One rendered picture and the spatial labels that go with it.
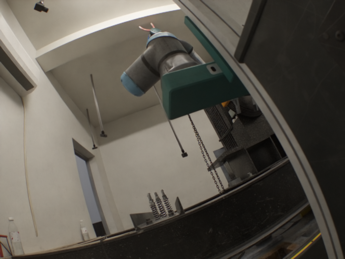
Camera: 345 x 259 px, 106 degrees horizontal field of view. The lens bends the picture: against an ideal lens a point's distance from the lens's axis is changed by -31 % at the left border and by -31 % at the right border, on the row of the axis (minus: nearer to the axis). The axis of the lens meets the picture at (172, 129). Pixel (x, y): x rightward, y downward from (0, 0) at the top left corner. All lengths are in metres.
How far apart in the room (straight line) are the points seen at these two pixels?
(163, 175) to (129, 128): 1.23
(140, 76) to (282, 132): 0.48
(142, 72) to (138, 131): 3.32
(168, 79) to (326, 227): 0.50
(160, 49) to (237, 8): 0.29
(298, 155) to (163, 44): 0.50
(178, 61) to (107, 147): 3.53
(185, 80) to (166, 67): 0.11
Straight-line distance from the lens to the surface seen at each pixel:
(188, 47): 1.07
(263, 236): 0.83
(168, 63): 0.56
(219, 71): 0.52
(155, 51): 0.63
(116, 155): 3.85
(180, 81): 0.47
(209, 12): 0.57
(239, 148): 1.29
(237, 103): 1.08
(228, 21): 0.54
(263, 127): 1.47
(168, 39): 0.64
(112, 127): 4.11
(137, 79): 0.66
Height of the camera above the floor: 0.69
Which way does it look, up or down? 23 degrees up
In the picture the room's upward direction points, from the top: 24 degrees counter-clockwise
